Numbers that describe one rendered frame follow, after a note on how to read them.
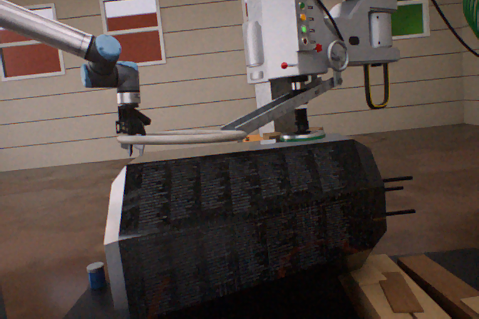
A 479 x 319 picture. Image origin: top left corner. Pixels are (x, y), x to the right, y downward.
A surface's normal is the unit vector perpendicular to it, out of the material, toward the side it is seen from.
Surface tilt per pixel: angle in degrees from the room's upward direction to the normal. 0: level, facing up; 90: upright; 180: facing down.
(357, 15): 90
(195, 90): 90
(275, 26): 90
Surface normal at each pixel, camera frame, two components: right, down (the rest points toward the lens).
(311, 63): 0.59, 0.04
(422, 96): 0.01, 0.13
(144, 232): -0.03, -0.62
